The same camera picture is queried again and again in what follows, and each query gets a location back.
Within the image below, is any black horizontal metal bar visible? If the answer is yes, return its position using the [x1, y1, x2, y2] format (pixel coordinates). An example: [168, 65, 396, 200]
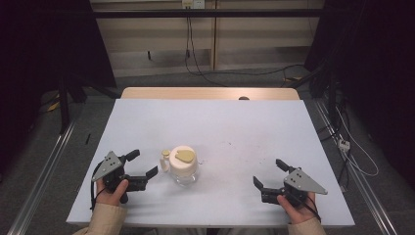
[91, 9, 327, 19]

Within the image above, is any white wall socket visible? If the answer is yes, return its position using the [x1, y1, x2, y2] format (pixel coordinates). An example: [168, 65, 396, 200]
[181, 0, 206, 10]

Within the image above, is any white table cover board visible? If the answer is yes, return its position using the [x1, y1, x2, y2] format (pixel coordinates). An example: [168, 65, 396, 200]
[66, 98, 356, 228]

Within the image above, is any aluminium floor rail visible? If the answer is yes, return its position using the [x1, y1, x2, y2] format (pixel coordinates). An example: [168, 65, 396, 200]
[313, 99, 399, 235]
[6, 120, 78, 235]

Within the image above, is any person's left hand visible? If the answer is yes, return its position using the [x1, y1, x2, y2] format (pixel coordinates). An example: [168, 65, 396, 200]
[96, 178, 130, 208]

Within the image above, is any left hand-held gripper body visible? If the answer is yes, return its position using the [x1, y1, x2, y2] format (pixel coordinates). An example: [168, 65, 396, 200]
[91, 150, 149, 205]

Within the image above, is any white cable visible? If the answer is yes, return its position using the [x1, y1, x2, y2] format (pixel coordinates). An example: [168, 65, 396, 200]
[335, 107, 380, 178]

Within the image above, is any right hand-held gripper black cable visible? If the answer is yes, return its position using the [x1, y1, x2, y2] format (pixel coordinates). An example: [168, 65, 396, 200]
[283, 189, 322, 224]

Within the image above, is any hand-held gripper black cable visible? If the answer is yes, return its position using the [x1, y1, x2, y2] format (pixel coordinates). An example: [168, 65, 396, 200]
[89, 161, 107, 212]
[283, 189, 322, 224]

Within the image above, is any left hand-held gripper black cable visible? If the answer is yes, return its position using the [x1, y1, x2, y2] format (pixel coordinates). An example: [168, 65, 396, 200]
[89, 161, 107, 212]

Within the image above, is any black curtain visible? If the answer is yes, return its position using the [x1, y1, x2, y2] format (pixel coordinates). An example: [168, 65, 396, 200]
[0, 0, 117, 184]
[304, 0, 415, 189]

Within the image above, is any black metal stand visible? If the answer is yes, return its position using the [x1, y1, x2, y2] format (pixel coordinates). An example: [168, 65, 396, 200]
[56, 72, 121, 135]

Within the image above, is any wooden table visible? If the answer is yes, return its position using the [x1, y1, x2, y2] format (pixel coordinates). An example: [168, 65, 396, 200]
[120, 86, 300, 101]

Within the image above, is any glass cup with cream lid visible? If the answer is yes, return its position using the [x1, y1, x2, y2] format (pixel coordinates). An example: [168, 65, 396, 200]
[159, 145, 200, 188]

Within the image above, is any person's right hand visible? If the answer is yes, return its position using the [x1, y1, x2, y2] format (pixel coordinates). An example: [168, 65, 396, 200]
[277, 192, 319, 225]

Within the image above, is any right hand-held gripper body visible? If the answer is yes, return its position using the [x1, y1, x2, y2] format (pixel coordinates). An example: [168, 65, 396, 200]
[260, 166, 329, 210]

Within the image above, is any black hanging power cable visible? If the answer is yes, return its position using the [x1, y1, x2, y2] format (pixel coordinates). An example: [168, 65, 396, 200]
[184, 16, 229, 88]

